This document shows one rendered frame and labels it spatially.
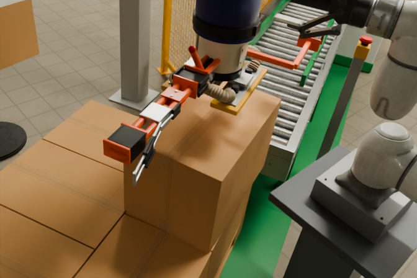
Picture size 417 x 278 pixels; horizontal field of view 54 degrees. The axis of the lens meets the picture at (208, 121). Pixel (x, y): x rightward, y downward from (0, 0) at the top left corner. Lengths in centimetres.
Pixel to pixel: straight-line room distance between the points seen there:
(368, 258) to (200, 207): 60
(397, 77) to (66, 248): 127
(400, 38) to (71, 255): 130
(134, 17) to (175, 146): 162
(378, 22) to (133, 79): 241
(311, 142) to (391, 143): 177
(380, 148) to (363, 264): 39
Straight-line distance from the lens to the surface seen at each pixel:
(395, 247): 166
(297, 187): 170
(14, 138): 302
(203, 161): 142
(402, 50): 101
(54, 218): 179
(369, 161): 152
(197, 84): 123
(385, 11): 99
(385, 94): 106
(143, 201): 166
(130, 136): 102
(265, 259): 238
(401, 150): 149
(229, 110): 138
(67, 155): 205
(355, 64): 241
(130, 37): 303
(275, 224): 254
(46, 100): 339
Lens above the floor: 190
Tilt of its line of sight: 37 degrees down
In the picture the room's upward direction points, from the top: 8 degrees clockwise
